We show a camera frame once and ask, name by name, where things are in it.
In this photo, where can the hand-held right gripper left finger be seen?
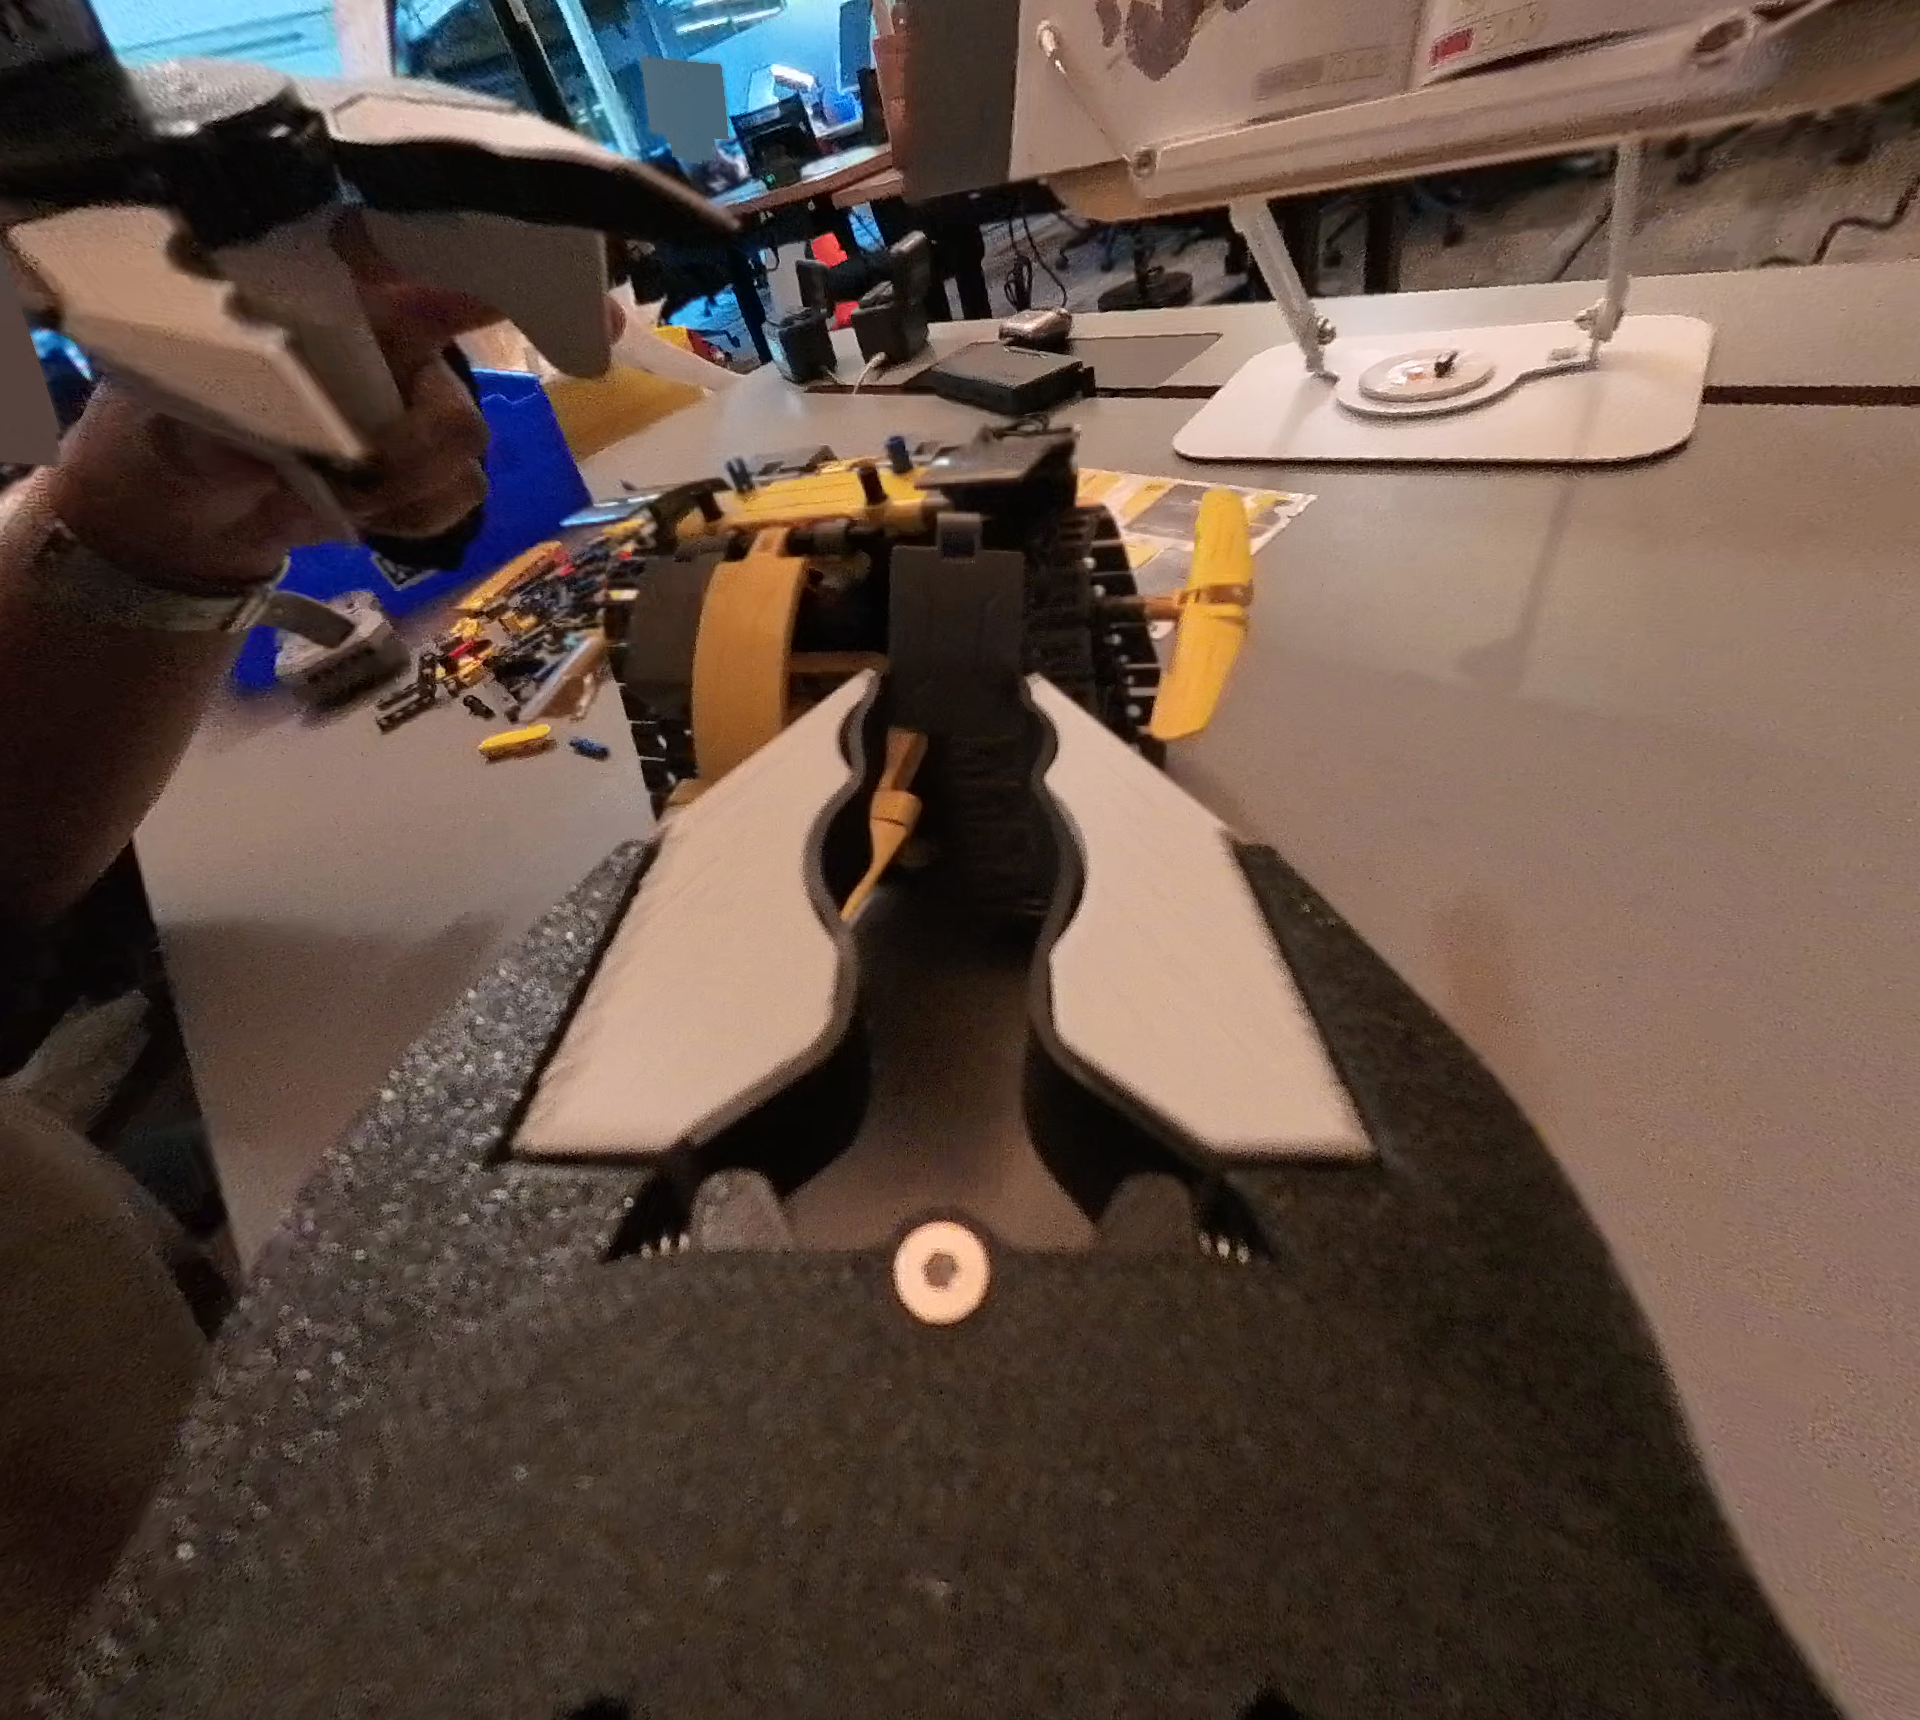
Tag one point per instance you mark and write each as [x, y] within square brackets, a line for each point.
[704, 984]

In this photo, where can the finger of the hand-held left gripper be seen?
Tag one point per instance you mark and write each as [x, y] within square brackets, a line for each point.
[524, 280]
[495, 152]

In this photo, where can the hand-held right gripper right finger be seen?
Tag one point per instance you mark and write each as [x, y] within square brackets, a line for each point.
[1201, 984]

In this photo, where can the yellow black toy tracked vehicle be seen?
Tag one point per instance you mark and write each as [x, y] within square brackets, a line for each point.
[735, 655]

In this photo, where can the person's left forearm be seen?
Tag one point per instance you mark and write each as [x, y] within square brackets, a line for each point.
[74, 730]

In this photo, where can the person's left hand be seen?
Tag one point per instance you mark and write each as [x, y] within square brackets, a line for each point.
[180, 505]

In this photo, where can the yellow box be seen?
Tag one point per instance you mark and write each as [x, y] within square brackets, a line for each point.
[614, 414]

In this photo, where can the blue storage bin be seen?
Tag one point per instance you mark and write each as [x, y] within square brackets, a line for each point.
[524, 460]

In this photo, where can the black battery charger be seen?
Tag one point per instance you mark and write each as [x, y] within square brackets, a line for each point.
[803, 349]
[893, 318]

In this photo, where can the yellow long panel brick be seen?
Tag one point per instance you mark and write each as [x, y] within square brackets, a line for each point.
[511, 577]

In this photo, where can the yellow pointed panel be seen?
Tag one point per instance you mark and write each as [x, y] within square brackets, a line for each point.
[515, 744]

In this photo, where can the pile of small bricks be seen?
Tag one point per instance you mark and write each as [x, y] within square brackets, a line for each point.
[524, 640]

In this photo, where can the grey battery box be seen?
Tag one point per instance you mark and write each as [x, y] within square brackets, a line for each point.
[345, 655]

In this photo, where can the white wristband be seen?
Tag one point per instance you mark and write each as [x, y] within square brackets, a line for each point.
[150, 602]

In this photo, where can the yellow grey sticker sheet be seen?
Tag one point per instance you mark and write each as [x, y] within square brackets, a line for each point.
[1155, 512]

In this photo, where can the black power bank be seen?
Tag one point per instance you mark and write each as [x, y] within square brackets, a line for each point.
[999, 371]

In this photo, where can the small silver device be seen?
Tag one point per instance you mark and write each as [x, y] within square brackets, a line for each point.
[1035, 325]

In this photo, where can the white book stand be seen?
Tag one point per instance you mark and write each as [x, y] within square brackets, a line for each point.
[1500, 414]

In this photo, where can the person's brown clothing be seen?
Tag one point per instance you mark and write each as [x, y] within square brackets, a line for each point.
[74, 1301]

